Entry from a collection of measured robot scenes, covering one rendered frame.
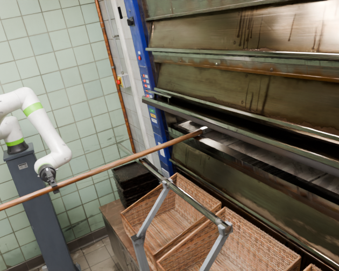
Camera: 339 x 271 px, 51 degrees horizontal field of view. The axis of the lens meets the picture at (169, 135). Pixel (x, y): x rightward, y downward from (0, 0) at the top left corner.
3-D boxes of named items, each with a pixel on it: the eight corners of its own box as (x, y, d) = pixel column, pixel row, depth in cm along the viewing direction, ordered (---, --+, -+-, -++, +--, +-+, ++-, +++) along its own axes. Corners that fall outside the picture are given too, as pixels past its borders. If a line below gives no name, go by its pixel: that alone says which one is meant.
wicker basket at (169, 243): (184, 204, 260) (177, 171, 251) (230, 241, 211) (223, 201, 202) (123, 232, 242) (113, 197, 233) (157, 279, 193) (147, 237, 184)
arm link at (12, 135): (-1, 147, 249) (-11, 121, 242) (19, 138, 260) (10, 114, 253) (8, 148, 241) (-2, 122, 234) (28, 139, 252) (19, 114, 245)
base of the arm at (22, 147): (7, 146, 267) (5, 138, 265) (28, 140, 272) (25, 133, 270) (7, 156, 244) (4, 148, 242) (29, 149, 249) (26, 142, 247)
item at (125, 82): (127, 84, 293) (124, 72, 290) (132, 86, 284) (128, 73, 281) (119, 87, 290) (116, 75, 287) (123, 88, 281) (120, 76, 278)
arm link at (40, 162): (39, 176, 219) (29, 162, 214) (57, 164, 222) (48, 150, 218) (42, 183, 207) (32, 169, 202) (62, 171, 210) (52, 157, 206)
